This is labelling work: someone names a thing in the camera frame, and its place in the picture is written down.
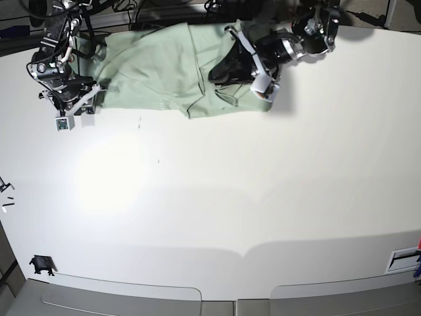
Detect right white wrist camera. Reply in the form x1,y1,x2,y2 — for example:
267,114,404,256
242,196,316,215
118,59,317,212
55,115,75,132

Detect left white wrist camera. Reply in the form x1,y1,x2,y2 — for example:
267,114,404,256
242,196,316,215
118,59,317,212
250,74,280,103

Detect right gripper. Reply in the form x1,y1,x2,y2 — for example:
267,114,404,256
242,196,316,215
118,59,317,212
38,76,106,116

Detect small black and white parts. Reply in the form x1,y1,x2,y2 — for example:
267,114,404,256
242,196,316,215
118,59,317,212
1,196,16,214

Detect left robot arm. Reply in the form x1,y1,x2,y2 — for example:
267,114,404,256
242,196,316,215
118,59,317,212
208,1,341,94

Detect light green T-shirt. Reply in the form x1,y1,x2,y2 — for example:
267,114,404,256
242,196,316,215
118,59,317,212
72,23,272,119

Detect black clamp on table edge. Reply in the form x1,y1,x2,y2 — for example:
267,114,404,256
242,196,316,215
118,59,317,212
29,255,57,276

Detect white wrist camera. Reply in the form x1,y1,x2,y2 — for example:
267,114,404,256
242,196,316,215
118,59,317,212
250,74,280,103
55,115,75,132

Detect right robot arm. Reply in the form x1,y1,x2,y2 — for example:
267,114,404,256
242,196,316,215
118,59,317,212
19,1,110,117

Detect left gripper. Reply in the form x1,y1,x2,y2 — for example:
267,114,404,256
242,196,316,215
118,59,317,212
208,25,278,85

